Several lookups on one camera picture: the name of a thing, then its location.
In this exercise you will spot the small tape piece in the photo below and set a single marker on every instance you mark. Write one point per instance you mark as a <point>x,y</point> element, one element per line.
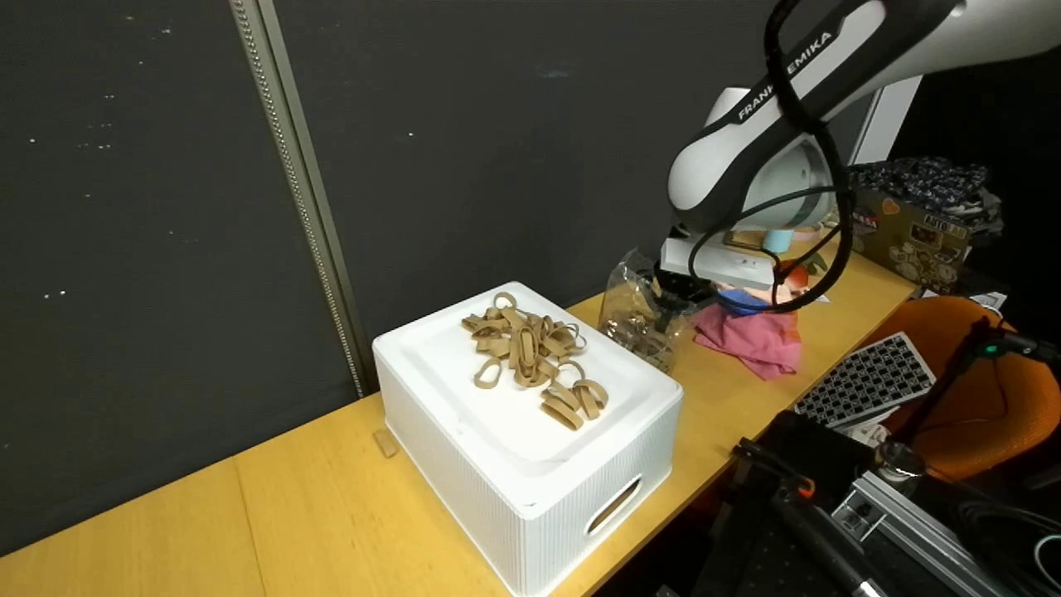
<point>386,444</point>

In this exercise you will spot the magenta cloth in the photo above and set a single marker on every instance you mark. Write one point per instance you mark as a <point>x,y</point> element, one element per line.
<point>756,336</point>

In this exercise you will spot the dark patterned cloth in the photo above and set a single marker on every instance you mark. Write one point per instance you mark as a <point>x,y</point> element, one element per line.
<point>938,187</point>

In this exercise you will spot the white paper scrap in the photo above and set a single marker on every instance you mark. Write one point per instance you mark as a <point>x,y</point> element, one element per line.
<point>989,305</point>

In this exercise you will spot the black stand equipment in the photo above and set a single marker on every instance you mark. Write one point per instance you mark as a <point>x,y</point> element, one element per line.
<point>765,542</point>

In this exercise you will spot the orange seat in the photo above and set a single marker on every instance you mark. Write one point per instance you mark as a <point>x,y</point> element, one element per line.
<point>996,416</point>

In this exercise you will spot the white plastic storage box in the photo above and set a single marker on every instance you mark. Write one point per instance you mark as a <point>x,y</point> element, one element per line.
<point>530,444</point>

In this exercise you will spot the black perforated panel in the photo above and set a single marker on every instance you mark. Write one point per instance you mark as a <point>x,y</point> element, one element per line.
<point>866,379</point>

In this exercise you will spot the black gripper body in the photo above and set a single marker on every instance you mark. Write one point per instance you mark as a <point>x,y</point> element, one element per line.
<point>688,285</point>

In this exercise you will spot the brown cardboard box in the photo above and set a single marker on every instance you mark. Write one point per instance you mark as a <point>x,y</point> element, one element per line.
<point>913,254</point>

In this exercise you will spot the light blue cup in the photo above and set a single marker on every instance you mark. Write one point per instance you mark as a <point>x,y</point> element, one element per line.
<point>781,239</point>

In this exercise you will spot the clear plastic bag of rubber bands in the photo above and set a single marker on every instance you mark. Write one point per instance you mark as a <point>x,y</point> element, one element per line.
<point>634,320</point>

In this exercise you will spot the bunch of tan rubber bands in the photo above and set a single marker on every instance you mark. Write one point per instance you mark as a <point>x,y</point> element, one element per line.
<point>571,400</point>

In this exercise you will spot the grey metal wall strip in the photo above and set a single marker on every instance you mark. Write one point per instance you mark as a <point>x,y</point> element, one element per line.
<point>294,143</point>

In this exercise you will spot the red toy fruit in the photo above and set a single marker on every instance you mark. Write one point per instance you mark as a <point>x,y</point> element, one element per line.
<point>798,285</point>

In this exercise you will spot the pile of tan rubber bands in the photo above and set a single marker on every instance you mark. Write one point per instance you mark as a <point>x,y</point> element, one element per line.
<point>515,336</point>

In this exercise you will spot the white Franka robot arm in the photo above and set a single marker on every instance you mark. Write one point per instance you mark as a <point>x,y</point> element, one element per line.
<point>798,111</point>

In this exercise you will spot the aluminium extrusion rail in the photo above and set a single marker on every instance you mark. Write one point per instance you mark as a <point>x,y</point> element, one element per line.
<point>905,525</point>

